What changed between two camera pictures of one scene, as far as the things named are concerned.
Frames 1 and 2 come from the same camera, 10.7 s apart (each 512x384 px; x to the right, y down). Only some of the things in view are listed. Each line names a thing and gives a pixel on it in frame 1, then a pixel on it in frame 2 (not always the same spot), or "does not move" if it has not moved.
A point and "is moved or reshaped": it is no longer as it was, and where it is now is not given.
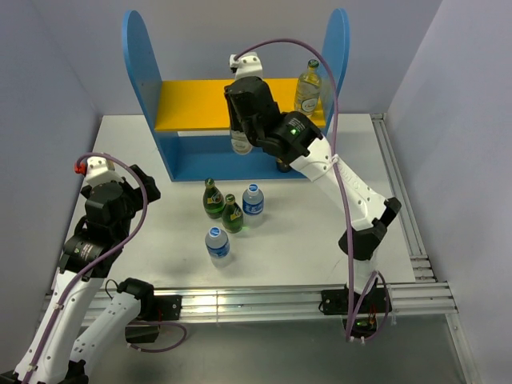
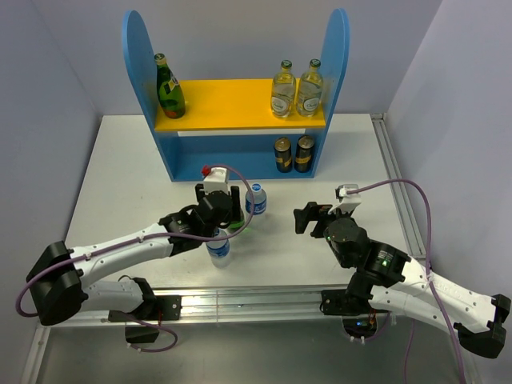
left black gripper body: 134,198 -> 234,214
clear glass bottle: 307,89 does not move
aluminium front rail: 418,304 does not move
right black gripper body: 237,124 -> 324,216
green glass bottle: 214,199 is moved or reshaped
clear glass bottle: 240,142 -> 284,91
